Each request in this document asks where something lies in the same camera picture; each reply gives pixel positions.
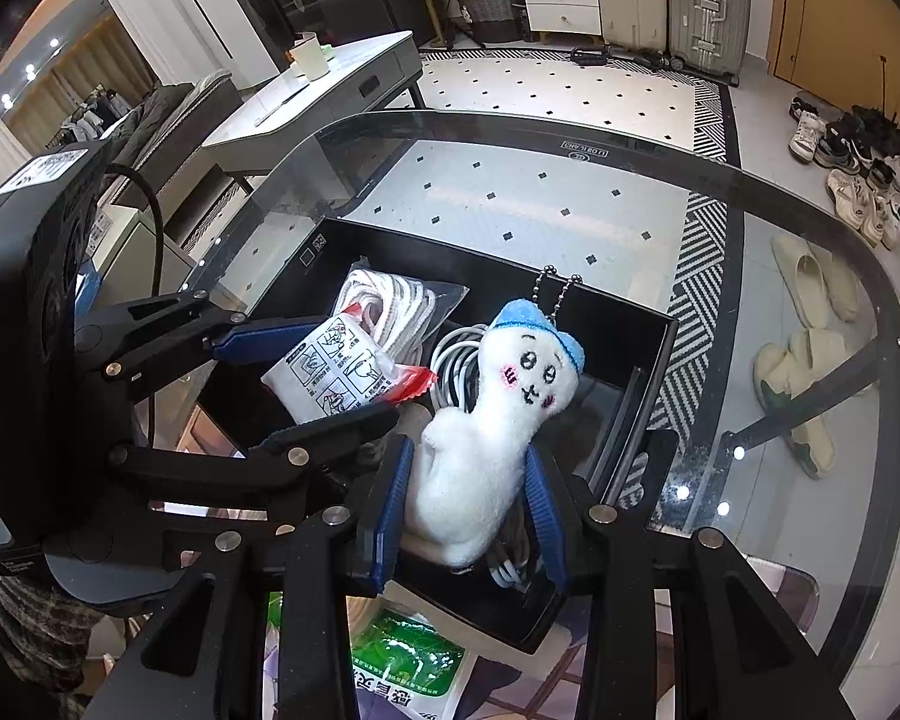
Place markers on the beige curtain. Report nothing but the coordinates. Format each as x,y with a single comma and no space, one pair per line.
90,75

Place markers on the white nightstand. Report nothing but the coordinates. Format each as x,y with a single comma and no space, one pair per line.
127,255

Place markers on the white coffee table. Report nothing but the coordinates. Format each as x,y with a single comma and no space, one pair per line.
345,82

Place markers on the pile of scattered shoes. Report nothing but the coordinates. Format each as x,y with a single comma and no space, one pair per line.
847,195

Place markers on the tan wooden door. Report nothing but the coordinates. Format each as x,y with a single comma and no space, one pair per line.
832,15

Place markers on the woven laundry basket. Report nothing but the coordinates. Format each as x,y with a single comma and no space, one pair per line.
487,0

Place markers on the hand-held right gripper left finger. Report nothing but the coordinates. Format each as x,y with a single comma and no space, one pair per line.
390,510

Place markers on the black elongated appliance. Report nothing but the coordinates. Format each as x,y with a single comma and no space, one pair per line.
592,58

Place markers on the grey bed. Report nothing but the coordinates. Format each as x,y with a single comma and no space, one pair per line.
210,101

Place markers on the pale green cup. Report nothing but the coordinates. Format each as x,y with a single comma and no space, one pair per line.
307,56

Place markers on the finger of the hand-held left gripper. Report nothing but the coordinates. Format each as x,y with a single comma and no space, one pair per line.
307,439
262,334

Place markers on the white plush toy blue hat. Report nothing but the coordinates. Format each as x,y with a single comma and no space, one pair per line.
480,420

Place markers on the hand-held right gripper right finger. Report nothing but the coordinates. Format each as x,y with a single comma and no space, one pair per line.
544,517

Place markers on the black umbrella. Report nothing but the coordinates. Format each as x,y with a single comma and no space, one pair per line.
881,127

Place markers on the dark green coat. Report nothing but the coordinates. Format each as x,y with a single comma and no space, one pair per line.
150,116

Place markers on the black cardboard box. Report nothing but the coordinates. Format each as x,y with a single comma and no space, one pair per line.
615,345

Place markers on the printed table mat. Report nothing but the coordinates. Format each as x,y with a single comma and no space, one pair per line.
517,682

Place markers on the red white packet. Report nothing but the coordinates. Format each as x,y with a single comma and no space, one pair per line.
330,367

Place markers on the black white patterned rug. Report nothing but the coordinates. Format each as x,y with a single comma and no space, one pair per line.
570,105

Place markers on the silver suitcase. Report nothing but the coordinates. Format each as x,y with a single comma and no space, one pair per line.
709,7

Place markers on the green white packet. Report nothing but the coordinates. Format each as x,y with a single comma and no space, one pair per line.
412,652

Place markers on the cream slipper green mark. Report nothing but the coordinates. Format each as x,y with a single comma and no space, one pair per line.
791,412
832,360

